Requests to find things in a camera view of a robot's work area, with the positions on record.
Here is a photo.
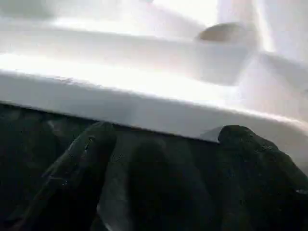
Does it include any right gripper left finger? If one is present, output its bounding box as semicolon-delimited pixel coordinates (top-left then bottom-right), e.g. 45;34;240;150
14;121;117;231

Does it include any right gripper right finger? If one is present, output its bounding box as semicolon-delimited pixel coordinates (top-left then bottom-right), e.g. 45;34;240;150
218;125;308;231

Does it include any white plastic table top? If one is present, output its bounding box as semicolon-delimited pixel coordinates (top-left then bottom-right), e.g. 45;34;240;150
0;0;308;169

